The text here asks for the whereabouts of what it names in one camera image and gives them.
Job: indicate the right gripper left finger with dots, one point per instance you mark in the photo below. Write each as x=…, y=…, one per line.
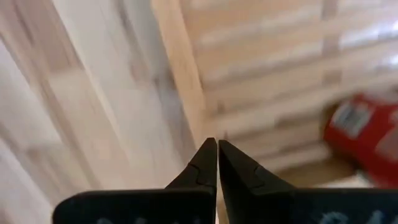
x=199, y=177

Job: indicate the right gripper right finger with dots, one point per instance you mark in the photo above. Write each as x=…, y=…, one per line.
x=242, y=180

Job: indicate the red Coca-Cola can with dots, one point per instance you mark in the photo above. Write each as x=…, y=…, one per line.
x=367, y=146

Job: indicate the wooden slatted shelf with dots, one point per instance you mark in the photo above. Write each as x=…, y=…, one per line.
x=264, y=77

